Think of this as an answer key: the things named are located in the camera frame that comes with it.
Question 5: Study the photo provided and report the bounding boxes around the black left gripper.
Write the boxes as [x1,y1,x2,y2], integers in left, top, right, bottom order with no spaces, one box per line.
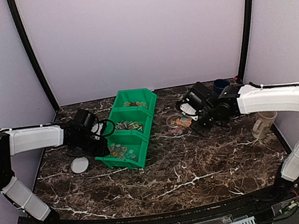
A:
[71,129,111,161]

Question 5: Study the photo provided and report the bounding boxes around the green three-compartment candy bin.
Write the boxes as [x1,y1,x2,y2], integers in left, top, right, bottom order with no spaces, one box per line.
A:
[96,88,157,170]

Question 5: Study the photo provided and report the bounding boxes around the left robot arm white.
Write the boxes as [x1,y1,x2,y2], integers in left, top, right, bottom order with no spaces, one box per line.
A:
[0,109,108,224]

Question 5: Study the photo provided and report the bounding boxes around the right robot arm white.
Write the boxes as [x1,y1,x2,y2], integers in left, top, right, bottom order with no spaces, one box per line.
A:
[180,81,299,202]

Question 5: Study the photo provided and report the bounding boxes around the red-orange gummy candies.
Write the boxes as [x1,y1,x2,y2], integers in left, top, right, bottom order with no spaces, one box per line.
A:
[109,143,137,159]

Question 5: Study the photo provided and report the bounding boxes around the lollipop candies pile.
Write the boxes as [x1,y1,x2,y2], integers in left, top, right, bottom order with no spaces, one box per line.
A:
[115,121,144,131]

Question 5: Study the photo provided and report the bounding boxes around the yellow-green gummy candies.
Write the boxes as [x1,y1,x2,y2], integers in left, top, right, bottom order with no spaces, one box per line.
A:
[123,101,148,108]

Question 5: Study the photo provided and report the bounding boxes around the white round lid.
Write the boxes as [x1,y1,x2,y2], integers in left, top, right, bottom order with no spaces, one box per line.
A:
[70,157,89,174]

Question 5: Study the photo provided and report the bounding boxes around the dark blue mug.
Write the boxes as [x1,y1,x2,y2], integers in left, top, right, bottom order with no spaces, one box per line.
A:
[213,79,230,94]

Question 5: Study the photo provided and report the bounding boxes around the beige ceramic mug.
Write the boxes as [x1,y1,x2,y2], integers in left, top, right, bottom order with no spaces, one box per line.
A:
[252,111,278,140]

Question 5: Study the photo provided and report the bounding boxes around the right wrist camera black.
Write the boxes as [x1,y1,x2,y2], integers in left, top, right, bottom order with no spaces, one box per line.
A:
[176,81,217,120]

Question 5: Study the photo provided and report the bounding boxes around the black front rail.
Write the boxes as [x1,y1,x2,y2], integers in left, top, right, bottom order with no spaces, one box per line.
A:
[38,184,299,224]

